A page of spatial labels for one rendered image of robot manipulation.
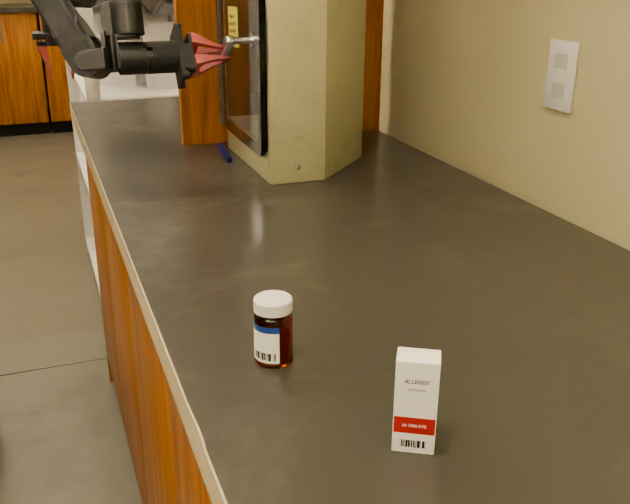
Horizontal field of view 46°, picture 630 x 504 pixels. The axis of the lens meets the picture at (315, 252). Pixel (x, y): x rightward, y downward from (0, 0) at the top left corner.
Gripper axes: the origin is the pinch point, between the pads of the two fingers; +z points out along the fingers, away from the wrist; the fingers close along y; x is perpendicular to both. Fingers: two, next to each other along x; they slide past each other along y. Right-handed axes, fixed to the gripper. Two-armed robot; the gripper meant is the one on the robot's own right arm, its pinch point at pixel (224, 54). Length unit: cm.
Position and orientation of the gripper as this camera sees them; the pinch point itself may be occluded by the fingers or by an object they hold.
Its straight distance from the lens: 145.4
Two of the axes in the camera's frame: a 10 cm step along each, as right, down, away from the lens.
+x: -3.1, 1.9, 9.3
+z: 9.3, -1.3, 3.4
